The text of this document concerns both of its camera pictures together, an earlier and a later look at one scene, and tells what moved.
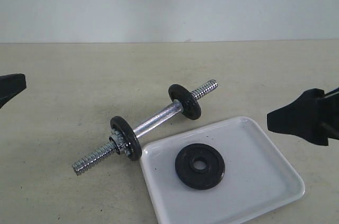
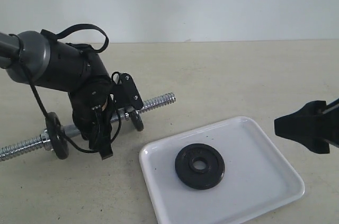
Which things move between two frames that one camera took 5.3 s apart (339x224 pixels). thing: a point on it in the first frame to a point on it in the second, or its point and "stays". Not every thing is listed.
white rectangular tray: [257, 178] stays
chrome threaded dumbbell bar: [174, 108] to [122, 115]
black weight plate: [118, 123] to [56, 136]
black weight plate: [200, 179] stays
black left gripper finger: [10, 84] to [100, 136]
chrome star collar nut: [121, 143] to [46, 140]
